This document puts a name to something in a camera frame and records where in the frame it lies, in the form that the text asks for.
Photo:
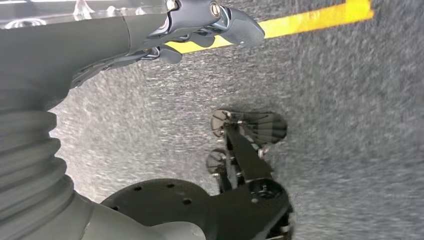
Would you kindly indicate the yellow floor tape square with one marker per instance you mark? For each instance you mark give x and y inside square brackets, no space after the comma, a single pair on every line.
[314,18]

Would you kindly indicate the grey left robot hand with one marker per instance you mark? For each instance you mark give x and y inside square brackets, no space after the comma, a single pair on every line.
[66,46]

